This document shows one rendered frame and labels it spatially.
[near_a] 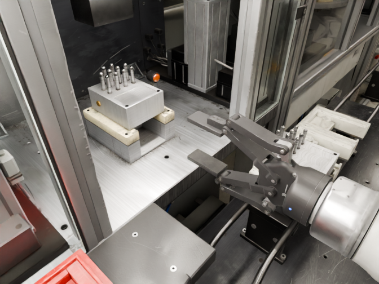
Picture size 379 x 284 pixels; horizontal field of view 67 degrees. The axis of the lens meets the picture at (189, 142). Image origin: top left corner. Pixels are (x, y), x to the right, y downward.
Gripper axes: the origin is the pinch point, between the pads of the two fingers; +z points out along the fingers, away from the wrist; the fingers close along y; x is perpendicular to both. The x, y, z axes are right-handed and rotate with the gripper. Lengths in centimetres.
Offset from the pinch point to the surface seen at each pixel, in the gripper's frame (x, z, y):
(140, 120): 1.8, 14.8, -1.1
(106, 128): 6.6, 19.9, -2.9
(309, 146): -20.7, -11.4, -7.1
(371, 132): -79, -16, -31
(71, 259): 26.2, -0.6, -3.1
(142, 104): 1.0, 14.8, 2.1
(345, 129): -44.1, -13.1, -14.1
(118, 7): -0.8, 20.9, 18.3
